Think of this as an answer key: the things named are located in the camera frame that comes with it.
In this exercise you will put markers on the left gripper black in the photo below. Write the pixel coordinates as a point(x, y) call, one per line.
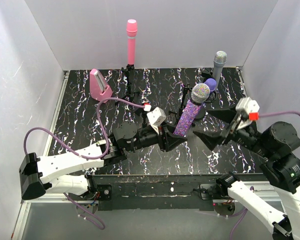
point(162, 139)

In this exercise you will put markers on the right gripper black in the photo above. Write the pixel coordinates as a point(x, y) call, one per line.
point(228, 131)

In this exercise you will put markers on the black round-base clip stand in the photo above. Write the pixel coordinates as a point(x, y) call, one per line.
point(206, 75)

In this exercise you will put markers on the purple glitter microphone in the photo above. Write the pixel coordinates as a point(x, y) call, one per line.
point(199, 95)

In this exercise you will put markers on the purple matte microphone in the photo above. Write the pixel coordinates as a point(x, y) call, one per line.
point(211, 83)

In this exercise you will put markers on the silver grey microphone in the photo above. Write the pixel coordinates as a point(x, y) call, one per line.
point(219, 61)

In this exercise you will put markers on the pink microphone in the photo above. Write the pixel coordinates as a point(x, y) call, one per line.
point(131, 30)

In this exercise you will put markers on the black left-edge clip stand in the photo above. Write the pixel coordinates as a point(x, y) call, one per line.
point(142, 113)

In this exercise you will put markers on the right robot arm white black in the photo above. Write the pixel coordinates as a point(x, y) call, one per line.
point(281, 168)

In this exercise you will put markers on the pink metronome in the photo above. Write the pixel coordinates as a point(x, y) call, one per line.
point(98, 87)

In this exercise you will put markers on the black tripod shock-mount stand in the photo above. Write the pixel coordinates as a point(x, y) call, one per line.
point(186, 89)

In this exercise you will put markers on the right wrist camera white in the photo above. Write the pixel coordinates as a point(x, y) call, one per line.
point(245, 107)

